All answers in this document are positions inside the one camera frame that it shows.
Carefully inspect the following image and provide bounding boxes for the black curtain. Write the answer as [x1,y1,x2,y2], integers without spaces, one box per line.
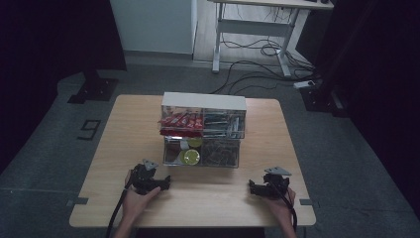
[295,0,420,219]
[0,0,128,175]

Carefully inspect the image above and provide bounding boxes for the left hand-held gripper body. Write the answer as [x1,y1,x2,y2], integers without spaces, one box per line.
[131,159,163,195]

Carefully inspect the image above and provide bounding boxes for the clear drawer organizer white top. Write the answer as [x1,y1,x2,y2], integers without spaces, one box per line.
[159,91,248,170]

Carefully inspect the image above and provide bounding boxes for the stack of red snack packets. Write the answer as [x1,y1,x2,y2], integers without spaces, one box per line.
[158,111,204,139]

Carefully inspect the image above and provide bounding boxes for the large green lid round cup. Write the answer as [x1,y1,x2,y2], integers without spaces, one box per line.
[178,149,201,166]

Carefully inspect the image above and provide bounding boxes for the person's left hand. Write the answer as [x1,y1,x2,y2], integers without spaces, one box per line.
[122,169,162,226]

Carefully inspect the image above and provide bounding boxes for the black stand base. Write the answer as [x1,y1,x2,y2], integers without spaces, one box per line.
[66,68,120,105]
[299,83,350,119]

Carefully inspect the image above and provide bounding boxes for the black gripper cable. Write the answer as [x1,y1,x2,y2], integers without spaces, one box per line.
[275,184,298,232]
[105,170,135,238]

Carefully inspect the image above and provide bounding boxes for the stack of dark silver packets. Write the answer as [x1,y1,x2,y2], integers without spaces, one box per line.
[202,112,246,139]

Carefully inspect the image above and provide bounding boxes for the black floor cables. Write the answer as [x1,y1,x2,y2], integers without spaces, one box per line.
[209,3,320,96]

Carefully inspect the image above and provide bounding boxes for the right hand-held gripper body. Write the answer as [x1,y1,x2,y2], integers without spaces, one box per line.
[261,166,293,200]

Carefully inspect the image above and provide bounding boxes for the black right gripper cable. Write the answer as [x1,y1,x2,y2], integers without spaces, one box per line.
[275,184,298,232]

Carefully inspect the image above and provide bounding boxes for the white frame desk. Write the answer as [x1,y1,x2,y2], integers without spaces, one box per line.
[207,0,335,79]

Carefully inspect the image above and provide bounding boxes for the white power strip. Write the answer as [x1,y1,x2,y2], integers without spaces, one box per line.
[293,79,317,90]

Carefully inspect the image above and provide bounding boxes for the person's right hand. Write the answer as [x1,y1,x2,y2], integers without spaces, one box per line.
[262,186,297,230]

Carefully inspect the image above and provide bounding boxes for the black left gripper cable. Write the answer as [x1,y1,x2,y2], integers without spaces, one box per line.
[105,170,135,238]

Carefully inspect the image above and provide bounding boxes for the pile of dark brown packets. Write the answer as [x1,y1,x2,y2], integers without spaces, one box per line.
[201,140,240,167]

